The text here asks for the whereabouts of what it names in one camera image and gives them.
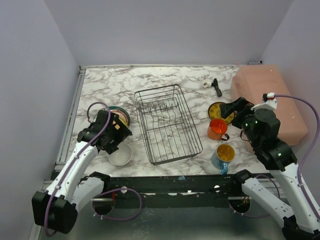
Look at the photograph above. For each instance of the black front table rail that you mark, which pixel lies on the black front table rail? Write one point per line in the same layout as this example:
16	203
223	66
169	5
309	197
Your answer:
184	191

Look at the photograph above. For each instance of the teal rimmed large plate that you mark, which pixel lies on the teal rimmed large plate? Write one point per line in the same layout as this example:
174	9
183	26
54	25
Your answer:
122	113

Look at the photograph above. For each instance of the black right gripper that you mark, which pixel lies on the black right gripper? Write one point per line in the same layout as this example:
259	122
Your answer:
238	107

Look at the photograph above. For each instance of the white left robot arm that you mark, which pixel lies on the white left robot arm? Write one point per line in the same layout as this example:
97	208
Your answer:
55	208

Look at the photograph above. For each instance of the aluminium side rail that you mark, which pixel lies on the aluminium side rail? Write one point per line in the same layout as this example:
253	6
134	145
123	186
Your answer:
67	134

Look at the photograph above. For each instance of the orange mug black handle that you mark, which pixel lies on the orange mug black handle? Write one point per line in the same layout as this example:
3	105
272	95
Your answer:
217	130

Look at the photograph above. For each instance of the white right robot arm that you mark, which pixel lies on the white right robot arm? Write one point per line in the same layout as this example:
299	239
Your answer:
299	218

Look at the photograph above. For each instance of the black and white pipe fitting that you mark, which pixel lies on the black and white pipe fitting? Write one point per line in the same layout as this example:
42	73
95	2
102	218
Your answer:
213	84

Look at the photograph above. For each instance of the pink plastic storage box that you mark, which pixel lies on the pink plastic storage box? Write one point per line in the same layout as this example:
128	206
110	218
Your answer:
260	85

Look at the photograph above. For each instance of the yellow patterned plate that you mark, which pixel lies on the yellow patterned plate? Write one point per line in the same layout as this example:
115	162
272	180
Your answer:
214	112

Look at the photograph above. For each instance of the dark wire dish rack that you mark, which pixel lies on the dark wire dish rack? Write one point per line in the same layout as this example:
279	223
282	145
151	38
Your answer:
166	124

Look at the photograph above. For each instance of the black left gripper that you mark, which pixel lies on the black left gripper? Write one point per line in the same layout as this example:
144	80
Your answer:
117	132

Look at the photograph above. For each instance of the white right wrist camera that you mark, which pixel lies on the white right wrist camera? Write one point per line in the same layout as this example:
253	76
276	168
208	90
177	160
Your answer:
269	102

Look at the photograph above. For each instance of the blue butterfly mug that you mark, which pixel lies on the blue butterfly mug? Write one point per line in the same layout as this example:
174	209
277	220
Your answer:
222	157

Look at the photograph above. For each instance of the beige ceramic bowl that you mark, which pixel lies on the beige ceramic bowl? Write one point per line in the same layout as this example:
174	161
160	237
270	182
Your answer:
122	156

